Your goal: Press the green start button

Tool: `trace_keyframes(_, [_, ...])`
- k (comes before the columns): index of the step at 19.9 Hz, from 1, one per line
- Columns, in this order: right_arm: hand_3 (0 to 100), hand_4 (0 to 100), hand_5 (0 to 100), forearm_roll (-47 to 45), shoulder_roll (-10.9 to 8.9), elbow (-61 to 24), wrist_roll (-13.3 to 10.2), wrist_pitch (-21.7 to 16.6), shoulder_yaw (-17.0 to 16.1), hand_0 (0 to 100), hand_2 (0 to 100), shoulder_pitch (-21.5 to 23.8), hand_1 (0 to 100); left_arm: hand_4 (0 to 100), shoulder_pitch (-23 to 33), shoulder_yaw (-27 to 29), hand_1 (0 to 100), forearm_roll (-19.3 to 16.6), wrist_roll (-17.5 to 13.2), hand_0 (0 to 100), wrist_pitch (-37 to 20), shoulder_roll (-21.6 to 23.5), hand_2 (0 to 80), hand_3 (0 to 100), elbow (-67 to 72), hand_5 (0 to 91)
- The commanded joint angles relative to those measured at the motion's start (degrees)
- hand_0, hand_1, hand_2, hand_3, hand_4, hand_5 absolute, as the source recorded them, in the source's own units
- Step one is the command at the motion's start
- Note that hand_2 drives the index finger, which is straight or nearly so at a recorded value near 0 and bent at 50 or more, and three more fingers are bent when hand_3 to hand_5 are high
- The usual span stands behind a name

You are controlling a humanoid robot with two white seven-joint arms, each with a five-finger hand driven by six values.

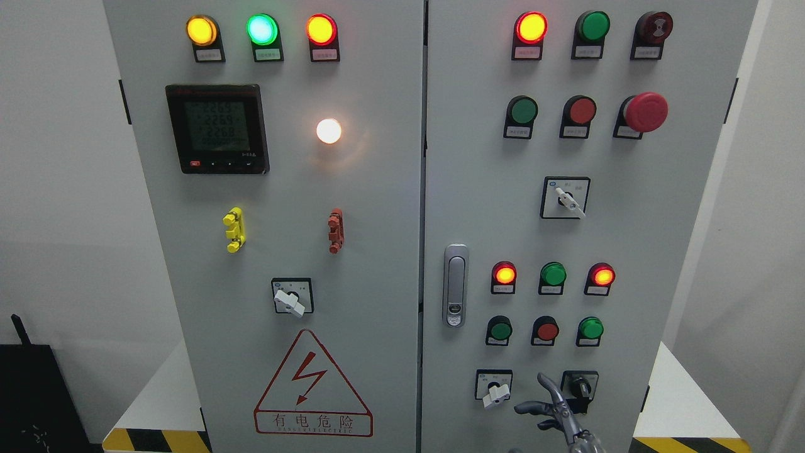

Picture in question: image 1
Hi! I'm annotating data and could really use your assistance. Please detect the green push button lower left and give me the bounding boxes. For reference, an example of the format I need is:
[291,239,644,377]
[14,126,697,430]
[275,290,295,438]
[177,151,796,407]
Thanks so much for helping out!
[485,315,514,346]

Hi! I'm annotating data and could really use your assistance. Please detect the green push button upper row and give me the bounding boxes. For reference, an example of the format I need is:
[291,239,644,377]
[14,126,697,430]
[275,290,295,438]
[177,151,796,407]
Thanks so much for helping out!
[503,95,538,140]

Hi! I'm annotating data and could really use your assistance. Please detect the red push button lower middle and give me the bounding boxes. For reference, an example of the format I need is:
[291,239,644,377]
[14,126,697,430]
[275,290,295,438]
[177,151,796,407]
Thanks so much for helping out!
[531,315,560,346]

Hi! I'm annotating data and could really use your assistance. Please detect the red push button upper row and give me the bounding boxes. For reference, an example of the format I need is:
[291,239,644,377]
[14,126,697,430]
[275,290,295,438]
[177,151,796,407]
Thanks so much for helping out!
[560,95,596,140]

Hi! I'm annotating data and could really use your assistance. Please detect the green push button lower right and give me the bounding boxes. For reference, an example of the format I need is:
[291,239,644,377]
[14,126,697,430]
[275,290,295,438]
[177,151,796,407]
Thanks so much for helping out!
[575,316,604,347]

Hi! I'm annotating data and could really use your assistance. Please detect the red emergency stop mushroom button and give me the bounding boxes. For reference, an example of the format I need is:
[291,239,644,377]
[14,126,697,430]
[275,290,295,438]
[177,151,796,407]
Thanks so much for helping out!
[613,91,668,140]

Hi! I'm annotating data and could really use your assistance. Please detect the grey electrical control cabinet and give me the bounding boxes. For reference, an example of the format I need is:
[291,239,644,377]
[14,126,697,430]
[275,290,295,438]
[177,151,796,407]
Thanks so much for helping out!
[103,1,758,452]

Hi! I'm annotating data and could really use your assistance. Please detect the red terminal block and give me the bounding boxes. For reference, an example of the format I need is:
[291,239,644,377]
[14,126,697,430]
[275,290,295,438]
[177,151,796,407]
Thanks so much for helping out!
[328,208,345,254]

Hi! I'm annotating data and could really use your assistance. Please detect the red indicator light lower left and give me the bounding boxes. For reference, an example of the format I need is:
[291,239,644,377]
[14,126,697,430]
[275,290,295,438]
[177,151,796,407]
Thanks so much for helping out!
[491,261,517,294]

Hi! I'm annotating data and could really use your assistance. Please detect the red indicator light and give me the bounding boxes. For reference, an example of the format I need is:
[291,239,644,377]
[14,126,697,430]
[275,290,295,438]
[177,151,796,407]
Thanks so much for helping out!
[584,262,616,296]
[491,261,517,294]
[511,11,548,61]

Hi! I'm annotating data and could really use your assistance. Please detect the white glowing indicator light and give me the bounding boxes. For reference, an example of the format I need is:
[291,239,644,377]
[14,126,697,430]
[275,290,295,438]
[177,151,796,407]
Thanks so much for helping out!
[314,118,343,145]

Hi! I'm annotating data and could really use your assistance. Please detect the green indicator light lower middle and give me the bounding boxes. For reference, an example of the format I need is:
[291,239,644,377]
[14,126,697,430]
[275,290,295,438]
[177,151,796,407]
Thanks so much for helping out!
[538,261,567,295]

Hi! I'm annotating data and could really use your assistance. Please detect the green indicator light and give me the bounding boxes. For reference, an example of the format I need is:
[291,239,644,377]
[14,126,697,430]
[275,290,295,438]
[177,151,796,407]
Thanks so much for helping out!
[538,261,567,295]
[571,9,611,60]
[245,13,284,62]

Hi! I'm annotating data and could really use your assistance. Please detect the yellow terminal block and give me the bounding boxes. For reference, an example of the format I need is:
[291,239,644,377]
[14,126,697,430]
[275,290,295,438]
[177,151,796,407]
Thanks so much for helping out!
[222,206,245,254]

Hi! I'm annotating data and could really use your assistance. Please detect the red electrical hazard warning sticker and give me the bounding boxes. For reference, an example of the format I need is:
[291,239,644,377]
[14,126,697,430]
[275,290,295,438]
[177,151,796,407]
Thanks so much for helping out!
[253,329,374,437]

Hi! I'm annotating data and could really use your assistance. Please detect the red indicator light lower right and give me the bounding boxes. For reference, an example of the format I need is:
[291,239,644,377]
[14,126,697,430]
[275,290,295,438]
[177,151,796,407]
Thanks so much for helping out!
[584,262,616,296]

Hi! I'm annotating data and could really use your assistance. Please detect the black digital power meter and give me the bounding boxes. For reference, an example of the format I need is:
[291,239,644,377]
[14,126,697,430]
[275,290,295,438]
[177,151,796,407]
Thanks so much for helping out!
[165,84,270,174]

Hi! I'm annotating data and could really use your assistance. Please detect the red-orange indicator light left door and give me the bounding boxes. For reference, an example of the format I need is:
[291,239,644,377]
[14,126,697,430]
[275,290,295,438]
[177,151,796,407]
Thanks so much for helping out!
[306,13,340,62]

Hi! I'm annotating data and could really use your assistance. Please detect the red indicator light top right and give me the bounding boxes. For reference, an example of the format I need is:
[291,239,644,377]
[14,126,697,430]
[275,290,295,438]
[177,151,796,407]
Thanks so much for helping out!
[511,11,548,61]

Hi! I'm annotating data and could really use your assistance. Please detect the green indicator light top left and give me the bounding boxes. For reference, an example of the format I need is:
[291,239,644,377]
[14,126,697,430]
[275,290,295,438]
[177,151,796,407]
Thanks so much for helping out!
[245,13,284,62]

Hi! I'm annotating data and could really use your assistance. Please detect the green indicator light top right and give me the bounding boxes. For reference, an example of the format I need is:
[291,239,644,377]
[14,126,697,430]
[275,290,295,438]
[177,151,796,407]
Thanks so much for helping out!
[571,9,611,60]

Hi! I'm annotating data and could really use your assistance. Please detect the yellow indicator light top left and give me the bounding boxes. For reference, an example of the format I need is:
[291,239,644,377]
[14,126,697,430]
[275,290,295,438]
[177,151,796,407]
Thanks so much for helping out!
[185,14,225,63]

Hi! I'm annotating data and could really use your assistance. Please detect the dark red buzzer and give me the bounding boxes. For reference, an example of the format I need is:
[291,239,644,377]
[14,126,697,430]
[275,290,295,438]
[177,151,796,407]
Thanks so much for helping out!
[630,11,674,60]

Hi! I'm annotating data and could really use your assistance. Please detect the white platform with hazard stripes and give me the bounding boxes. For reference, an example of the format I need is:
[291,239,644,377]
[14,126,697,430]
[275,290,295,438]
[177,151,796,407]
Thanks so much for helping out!
[103,342,752,452]

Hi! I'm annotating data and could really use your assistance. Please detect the black box with antenna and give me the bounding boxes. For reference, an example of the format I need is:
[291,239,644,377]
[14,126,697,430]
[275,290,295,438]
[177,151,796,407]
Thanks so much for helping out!
[1,313,91,452]

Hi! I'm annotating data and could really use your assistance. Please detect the silver door lock handle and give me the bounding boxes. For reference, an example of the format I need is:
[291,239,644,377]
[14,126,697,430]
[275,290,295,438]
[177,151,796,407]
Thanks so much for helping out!
[443,243,469,328]

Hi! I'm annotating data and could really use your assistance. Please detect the white selector switch left door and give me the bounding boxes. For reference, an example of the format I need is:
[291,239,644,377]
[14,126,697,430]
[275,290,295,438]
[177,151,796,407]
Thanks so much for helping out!
[270,277,314,318]

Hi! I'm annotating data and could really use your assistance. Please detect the white selector switch door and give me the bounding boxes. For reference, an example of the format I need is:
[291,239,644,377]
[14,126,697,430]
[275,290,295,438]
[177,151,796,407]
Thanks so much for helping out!
[270,277,314,318]
[475,368,514,410]

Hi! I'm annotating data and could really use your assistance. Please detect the white selector switch upper right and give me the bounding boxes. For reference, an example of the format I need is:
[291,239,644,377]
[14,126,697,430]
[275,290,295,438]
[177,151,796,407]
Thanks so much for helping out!
[540,177,591,219]

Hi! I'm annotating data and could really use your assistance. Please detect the white selector switch lower right door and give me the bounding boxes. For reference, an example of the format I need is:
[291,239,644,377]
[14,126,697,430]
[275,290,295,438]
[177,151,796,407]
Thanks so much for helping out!
[475,368,514,410]

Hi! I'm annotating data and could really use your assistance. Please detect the black knob selector switch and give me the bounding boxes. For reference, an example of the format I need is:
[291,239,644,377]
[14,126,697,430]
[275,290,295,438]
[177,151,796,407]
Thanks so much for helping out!
[560,370,600,415]

